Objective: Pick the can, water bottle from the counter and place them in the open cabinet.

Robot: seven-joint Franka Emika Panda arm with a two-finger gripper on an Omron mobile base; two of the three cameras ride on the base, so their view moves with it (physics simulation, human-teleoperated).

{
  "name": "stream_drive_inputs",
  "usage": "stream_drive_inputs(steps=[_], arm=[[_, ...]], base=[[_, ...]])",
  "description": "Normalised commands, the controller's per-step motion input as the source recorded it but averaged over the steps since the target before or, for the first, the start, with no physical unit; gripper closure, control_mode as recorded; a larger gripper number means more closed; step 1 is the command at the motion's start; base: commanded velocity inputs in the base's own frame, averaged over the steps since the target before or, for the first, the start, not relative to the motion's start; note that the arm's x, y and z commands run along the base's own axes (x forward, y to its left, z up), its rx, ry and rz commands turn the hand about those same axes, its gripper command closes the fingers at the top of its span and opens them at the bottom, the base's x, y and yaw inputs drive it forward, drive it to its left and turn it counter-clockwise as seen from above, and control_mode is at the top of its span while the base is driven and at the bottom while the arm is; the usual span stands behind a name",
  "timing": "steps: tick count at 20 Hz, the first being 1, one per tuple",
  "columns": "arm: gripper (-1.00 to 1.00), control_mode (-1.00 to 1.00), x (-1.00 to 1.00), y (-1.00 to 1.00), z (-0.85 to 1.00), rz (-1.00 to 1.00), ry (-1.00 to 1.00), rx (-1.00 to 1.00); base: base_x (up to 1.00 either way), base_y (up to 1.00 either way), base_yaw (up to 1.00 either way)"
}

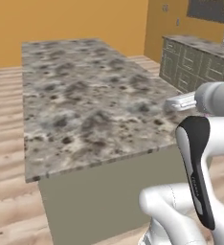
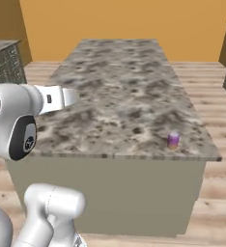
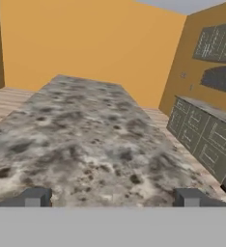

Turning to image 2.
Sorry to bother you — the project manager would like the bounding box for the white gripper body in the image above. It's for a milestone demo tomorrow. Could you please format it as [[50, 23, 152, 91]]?
[[61, 87, 80, 110]]

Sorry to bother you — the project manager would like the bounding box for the purple can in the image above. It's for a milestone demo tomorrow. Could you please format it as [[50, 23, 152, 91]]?
[[167, 130, 181, 151]]

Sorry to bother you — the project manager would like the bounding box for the beige kitchen island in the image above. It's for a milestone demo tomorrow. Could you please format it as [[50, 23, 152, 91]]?
[[5, 39, 223, 238]]

